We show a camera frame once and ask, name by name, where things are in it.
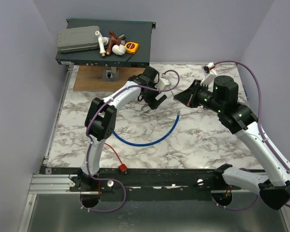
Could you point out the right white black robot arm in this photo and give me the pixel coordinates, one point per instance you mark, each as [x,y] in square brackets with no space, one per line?
[274,186]

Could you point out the white pipe faucet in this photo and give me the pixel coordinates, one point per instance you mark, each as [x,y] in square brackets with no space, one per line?
[102,41]

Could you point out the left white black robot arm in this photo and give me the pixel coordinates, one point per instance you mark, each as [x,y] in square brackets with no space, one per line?
[101,118]

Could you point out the dark rack server unit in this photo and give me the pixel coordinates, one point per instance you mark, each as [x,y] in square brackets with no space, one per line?
[135,31]

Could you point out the grey plastic case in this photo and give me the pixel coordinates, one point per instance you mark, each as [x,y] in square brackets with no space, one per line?
[77,39]

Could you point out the small black object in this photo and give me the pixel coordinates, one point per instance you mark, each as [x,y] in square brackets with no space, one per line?
[122,37]

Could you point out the brass padlock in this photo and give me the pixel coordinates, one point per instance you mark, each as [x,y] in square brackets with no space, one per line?
[146,108]

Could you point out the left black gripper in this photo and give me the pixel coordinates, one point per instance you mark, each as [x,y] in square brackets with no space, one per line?
[154,105]

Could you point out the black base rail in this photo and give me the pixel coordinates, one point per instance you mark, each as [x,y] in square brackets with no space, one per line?
[146,184]

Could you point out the white pipe elbow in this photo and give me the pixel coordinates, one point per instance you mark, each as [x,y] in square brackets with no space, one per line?
[119,50]

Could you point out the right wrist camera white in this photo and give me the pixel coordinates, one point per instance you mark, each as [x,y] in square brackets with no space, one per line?
[210,74]

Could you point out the yellow tape measure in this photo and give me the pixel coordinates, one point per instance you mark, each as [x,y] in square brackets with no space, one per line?
[131,47]

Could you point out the grey metal bracket stand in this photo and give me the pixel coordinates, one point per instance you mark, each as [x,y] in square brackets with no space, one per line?
[110,74]

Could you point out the wooden board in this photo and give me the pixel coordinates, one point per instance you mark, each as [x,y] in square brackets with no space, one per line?
[90,79]

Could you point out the aluminium extrusion rail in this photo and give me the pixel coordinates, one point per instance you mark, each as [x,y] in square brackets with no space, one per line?
[49,184]

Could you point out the brown tap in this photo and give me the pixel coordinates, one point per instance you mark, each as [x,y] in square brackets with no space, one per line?
[114,40]

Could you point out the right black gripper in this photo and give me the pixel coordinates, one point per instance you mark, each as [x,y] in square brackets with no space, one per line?
[188,96]

